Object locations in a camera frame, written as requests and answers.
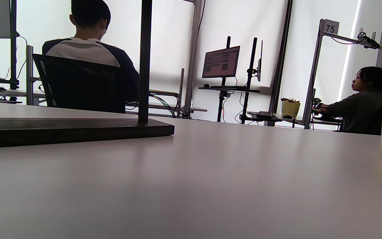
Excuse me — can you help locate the aluminium station frame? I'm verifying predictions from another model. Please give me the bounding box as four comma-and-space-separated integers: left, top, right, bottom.
302, 19, 382, 130
0, 0, 208, 119

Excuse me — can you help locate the dark wooden towel rack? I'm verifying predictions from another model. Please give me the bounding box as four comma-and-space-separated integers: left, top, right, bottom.
0, 0, 175, 149

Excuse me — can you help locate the flat computer monitor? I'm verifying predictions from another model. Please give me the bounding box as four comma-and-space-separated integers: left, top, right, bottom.
202, 46, 240, 79
257, 40, 264, 82

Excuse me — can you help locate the grey number sign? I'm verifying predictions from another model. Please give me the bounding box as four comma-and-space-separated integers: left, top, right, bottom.
324, 19, 340, 35

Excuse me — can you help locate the bundle of black desk cables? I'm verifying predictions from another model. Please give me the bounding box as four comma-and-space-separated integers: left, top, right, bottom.
125, 94, 178, 117

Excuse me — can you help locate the black monitor stand with tray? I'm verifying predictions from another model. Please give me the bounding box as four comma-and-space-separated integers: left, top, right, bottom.
198, 36, 260, 122
239, 37, 283, 125

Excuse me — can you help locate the small beige basket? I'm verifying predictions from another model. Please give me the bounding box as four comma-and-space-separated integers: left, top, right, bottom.
281, 98, 301, 119

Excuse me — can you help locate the black mesh office chair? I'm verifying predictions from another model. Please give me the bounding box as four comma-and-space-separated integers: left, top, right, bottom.
32, 54, 127, 114

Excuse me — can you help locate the white desk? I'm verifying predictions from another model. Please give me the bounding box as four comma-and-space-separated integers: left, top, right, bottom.
272, 113, 342, 126

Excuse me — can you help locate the grey monitor panel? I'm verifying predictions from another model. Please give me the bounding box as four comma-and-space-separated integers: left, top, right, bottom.
0, 0, 16, 39

